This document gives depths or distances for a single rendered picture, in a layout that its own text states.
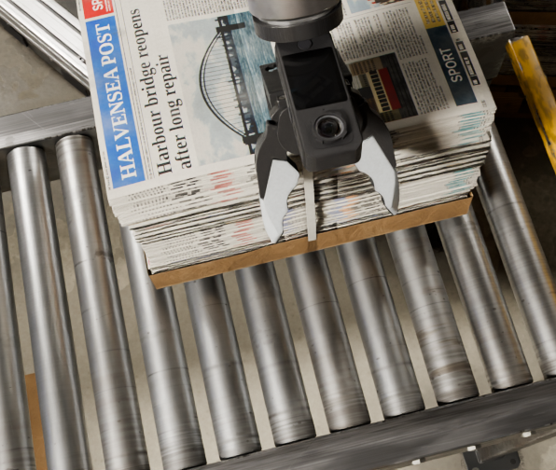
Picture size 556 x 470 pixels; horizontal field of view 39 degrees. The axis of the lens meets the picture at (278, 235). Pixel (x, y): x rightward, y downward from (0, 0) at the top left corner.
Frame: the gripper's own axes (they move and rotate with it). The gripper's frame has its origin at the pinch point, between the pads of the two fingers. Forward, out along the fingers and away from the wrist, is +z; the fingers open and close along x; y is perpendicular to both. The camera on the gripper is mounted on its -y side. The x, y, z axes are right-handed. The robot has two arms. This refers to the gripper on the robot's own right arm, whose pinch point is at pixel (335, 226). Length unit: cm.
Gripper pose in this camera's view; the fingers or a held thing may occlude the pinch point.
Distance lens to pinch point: 72.7
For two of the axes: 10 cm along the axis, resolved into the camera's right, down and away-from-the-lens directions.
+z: 1.7, 7.9, 5.8
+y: -1.5, -5.6, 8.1
